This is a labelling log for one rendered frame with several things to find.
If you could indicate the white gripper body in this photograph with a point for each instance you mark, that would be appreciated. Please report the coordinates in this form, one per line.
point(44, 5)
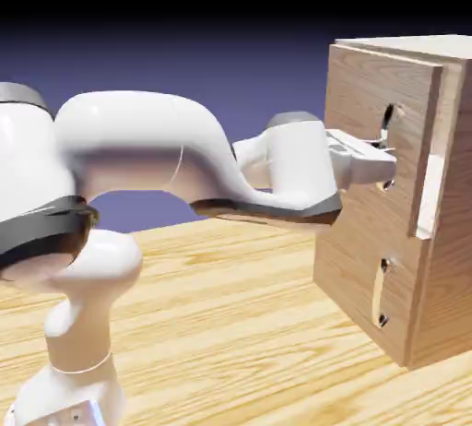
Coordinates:
point(370, 168)

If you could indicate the light wood door with hinge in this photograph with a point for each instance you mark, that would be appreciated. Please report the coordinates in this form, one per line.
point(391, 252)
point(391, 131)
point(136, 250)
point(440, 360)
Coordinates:
point(359, 101)

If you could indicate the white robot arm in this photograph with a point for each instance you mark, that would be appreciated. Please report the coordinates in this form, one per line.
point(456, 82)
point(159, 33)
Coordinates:
point(132, 127)

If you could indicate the light wood cabinet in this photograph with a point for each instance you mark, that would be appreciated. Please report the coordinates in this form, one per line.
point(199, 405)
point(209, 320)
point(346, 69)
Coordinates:
point(448, 212)

